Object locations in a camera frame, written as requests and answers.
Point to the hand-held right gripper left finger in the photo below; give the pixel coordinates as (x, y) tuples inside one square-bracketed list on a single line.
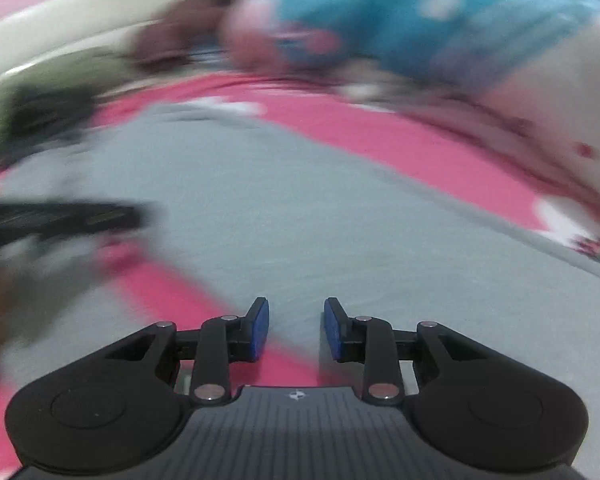
[(260, 331)]

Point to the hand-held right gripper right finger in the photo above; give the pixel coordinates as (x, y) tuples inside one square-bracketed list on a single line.
[(332, 331)]

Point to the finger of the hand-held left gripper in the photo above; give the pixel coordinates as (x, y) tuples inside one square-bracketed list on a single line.
[(95, 220)]

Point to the grey hoodie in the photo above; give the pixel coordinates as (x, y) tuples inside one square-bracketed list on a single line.
[(290, 220)]

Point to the black garment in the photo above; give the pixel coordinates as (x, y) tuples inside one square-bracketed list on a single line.
[(50, 115)]

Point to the green leaf-pattern pillow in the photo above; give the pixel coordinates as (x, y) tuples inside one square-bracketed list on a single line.
[(45, 85)]

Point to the pink floral blanket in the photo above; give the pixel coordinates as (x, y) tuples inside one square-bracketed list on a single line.
[(380, 135)]

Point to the maroon fleece garment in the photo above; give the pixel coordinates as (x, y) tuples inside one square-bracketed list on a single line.
[(180, 35)]

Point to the white and pink headboard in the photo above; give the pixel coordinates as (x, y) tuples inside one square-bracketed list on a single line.
[(80, 15)]

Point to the white crumpled sheet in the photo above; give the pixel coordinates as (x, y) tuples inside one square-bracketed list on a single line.
[(367, 92)]

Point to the pink and blue quilt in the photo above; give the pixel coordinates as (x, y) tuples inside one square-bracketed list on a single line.
[(405, 25)]

